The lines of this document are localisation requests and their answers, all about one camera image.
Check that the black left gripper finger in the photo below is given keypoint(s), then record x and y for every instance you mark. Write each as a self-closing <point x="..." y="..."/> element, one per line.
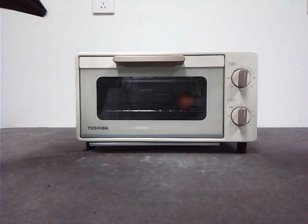
<point x="19" y="2"/>

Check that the cream temperature knob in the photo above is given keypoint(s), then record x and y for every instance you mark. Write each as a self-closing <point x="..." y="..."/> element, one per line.
<point x="241" y="78"/>

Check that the cream timer knob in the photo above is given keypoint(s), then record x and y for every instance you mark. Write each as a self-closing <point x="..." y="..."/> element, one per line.
<point x="240" y="116"/>

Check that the metal crumb tray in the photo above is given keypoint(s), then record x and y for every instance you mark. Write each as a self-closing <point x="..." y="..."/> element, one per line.
<point x="154" y="144"/>

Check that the cream Toshiba toaster oven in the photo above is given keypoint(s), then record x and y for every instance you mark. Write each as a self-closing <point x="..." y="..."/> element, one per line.
<point x="244" y="60"/>

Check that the black oven foot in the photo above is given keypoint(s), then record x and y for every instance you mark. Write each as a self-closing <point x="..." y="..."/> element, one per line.
<point x="90" y="147"/>
<point x="241" y="147"/>

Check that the white wall socket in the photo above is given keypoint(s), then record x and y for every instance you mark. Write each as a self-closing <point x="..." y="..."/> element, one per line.
<point x="104" y="3"/>

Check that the brown egg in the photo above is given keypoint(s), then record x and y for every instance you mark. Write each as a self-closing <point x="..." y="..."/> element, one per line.
<point x="185" y="100"/>

